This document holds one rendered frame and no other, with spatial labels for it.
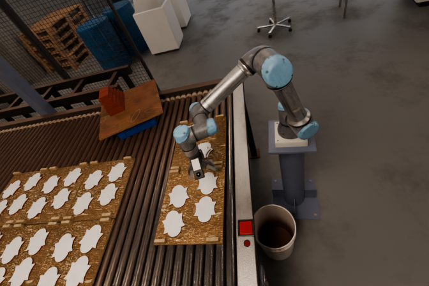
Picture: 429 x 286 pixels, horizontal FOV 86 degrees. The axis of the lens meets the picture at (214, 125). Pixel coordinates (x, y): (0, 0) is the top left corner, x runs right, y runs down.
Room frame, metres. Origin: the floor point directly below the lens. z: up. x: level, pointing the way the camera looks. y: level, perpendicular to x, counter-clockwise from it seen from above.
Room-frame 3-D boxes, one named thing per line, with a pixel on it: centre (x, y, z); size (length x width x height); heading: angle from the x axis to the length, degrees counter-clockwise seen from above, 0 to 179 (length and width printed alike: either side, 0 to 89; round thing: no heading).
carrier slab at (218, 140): (1.05, 0.13, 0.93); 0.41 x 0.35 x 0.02; 162
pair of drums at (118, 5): (5.15, 1.21, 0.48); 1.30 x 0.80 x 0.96; 153
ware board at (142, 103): (1.62, 0.58, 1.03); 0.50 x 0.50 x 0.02; 4
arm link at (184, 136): (0.75, 0.14, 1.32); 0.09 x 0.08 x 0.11; 93
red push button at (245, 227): (0.44, 0.04, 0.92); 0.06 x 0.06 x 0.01; 72
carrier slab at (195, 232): (0.66, 0.26, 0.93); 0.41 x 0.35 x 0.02; 161
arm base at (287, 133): (0.89, -0.42, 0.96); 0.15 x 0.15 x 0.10
